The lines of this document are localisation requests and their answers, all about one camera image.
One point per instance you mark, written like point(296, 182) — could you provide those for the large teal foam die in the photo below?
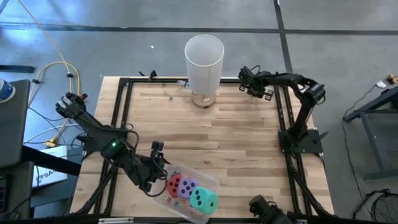
point(203, 200)

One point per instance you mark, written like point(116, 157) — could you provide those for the white printed box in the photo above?
point(53, 168)

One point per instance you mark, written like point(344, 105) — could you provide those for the white tag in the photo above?
point(381, 84)

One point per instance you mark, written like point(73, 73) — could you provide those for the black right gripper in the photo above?
point(255, 81)

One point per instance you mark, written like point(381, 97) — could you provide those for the large red foam die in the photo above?
point(173, 186)

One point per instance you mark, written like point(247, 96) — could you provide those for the blue and white canister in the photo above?
point(5, 90)

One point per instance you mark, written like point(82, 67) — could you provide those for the clear plastic bin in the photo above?
point(205, 182)

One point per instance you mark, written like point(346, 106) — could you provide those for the white shade wooden base lamp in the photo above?
point(203, 68)

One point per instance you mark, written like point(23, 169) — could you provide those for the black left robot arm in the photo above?
point(90, 123)

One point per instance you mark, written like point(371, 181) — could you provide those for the large purple foam die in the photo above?
point(187, 187)

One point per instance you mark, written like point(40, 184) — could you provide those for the grey metal table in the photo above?
point(372, 143)

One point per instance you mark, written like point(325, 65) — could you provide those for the black equipment box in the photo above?
point(18, 186)

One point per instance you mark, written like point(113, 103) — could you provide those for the small yellow object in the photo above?
point(392, 78)

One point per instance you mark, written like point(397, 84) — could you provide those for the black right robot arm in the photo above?
point(305, 115)

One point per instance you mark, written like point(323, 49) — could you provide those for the black aluminium frame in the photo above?
point(230, 81)

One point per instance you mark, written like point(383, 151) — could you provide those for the dark grey desk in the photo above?
point(12, 130)

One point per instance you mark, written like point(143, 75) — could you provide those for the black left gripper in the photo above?
point(146, 171)

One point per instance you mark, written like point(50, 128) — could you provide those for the black floor foot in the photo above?
point(15, 68)

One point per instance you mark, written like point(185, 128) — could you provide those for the black desk beam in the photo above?
point(49, 160)

